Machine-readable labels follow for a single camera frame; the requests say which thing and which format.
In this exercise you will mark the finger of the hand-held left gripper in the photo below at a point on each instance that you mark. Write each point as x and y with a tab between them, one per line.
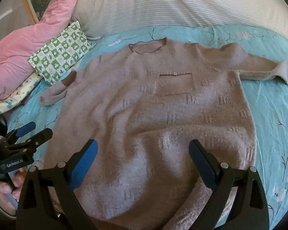
25	128
39	136

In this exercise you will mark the person's left hand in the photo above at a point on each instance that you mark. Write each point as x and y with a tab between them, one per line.
7	184

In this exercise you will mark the green checkered pillow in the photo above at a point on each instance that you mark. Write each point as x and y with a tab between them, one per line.
60	52

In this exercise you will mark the cream floral cloth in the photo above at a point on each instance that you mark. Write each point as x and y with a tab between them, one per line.
16	94

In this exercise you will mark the blue floral bed sheet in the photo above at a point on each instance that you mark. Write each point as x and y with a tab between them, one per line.
271	115

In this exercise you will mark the beige knitted sweater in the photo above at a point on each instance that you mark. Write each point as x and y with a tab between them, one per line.
153	115

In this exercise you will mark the pink quilt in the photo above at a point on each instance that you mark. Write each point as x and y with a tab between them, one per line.
21	43

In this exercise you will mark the beige striped pillow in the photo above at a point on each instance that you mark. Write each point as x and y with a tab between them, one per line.
177	3

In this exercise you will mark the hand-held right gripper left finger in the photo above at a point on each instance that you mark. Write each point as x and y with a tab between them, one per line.
86	164

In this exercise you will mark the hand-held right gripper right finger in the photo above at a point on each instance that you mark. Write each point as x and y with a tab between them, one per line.
202	166

